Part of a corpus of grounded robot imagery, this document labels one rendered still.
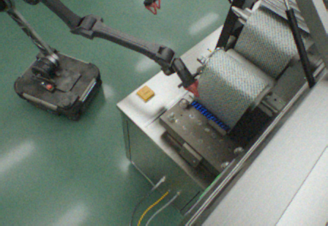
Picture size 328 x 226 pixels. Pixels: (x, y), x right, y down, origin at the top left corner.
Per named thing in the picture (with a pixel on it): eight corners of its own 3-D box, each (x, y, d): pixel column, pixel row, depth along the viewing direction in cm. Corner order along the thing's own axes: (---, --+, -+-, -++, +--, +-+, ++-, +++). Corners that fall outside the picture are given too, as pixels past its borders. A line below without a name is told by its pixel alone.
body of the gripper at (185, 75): (179, 89, 117) (170, 76, 116) (192, 77, 122) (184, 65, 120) (186, 87, 112) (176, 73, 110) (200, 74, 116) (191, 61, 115)
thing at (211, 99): (193, 98, 123) (201, 75, 107) (231, 129, 116) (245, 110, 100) (192, 99, 123) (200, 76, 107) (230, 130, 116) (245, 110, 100)
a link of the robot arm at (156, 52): (77, 28, 109) (88, 11, 113) (80, 36, 114) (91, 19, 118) (167, 64, 108) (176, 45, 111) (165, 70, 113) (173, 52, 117)
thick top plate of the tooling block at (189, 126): (181, 103, 127) (182, 97, 122) (244, 158, 115) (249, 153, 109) (159, 123, 120) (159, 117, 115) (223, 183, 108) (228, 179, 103)
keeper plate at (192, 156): (181, 151, 120) (185, 142, 111) (197, 165, 117) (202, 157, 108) (178, 154, 119) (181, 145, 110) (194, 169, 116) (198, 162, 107)
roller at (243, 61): (227, 61, 125) (235, 44, 114) (269, 92, 117) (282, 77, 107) (212, 73, 120) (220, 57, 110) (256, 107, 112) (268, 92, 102)
